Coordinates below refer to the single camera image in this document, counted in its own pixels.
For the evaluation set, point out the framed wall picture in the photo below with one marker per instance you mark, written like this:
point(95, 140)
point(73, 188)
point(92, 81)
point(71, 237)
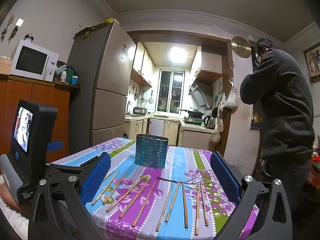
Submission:
point(312, 62)

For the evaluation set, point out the floral striped tablecloth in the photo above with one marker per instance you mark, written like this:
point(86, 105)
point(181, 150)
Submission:
point(175, 160)

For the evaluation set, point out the fridge magnet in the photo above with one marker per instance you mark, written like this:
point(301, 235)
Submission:
point(123, 52)

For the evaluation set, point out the wooden upper kitchen cabinet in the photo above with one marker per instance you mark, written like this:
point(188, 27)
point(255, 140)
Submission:
point(208, 62)

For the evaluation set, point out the pale green box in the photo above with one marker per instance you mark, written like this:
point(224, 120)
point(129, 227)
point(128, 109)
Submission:
point(62, 68)

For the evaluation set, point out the dark green cloth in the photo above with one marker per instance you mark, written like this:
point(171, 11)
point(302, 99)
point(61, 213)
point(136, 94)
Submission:
point(87, 30)

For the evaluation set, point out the orange wooden cabinet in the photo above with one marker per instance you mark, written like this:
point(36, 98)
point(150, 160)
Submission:
point(50, 110)

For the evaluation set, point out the black ladle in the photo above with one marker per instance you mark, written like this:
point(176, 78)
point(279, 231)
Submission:
point(214, 111)

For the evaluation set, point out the steel range hood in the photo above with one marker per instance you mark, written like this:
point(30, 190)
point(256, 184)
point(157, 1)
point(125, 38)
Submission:
point(200, 95)

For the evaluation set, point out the white wall socket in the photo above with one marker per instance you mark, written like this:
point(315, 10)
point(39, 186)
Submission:
point(19, 22)

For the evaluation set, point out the gas stove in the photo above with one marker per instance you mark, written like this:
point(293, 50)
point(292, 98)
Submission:
point(192, 121)

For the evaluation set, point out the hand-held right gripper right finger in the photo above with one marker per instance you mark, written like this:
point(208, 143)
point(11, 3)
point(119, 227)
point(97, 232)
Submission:
point(225, 177)

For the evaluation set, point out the hanging round strainer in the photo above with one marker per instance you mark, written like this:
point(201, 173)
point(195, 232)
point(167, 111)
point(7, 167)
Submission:
point(151, 100)

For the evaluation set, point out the white microwave oven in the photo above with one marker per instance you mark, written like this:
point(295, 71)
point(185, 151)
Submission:
point(30, 60)

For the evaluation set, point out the kitchen ceiling light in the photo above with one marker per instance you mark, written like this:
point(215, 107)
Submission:
point(178, 54)

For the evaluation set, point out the kitchen window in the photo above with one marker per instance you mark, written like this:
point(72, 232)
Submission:
point(171, 90)

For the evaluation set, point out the blue perforated utensil holder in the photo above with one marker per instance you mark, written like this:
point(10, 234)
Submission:
point(151, 152)

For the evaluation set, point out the yellow cloth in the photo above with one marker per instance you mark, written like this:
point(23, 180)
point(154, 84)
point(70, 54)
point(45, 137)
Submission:
point(110, 20)

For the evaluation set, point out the cream lower kitchen cabinets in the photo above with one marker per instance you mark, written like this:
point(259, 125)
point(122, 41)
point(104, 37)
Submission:
point(172, 130)

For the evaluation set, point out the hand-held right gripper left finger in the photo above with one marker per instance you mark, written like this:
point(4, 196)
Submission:
point(96, 177)

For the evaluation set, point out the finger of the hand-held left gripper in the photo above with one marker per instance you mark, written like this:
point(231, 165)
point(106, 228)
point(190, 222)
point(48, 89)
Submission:
point(60, 171)

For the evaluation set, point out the silver countertop appliance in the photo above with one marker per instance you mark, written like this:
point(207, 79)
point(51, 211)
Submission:
point(140, 110)

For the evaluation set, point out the cream kitchen cabinets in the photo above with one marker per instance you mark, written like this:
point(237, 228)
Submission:
point(142, 65)
point(172, 130)

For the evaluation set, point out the cream upper kitchen cabinets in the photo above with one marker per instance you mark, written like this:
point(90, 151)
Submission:
point(142, 65)

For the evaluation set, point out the small alarm clock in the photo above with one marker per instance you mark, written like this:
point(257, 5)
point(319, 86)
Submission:
point(29, 38)

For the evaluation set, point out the beige cloth bag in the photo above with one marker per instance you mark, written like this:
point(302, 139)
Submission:
point(217, 132)

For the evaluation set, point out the blue lidded jar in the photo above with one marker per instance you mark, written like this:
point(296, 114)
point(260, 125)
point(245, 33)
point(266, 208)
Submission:
point(74, 80)

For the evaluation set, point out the steel electric kettle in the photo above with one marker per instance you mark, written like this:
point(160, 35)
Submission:
point(209, 122)

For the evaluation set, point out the person's left forearm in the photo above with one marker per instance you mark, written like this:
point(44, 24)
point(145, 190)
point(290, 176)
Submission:
point(10, 220)

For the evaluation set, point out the hanging white cloth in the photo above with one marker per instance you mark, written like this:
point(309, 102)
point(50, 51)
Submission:
point(221, 105)

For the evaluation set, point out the black wok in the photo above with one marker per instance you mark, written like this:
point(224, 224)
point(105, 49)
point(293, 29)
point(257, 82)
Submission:
point(193, 113)

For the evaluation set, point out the row of wooden chopsticks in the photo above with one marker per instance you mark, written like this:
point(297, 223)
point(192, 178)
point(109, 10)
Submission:
point(184, 205)

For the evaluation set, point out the white plastic bag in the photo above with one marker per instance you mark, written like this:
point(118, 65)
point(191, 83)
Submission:
point(232, 100)

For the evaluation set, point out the beige container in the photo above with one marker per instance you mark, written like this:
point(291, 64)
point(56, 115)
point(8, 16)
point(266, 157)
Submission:
point(5, 66)

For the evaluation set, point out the dark wall poster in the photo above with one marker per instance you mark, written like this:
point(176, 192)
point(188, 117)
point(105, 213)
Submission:
point(255, 116)

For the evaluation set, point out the dark wooden sideboard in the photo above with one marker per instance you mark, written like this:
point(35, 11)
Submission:
point(313, 177)

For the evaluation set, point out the dark wall ornament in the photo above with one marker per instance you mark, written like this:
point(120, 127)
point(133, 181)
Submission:
point(4, 33)
point(13, 32)

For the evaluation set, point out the grey refrigerator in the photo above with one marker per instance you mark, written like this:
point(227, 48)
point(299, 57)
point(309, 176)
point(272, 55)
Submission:
point(107, 67)

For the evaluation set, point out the round gold wall plate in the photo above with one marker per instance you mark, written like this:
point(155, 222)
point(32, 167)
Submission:
point(240, 47)

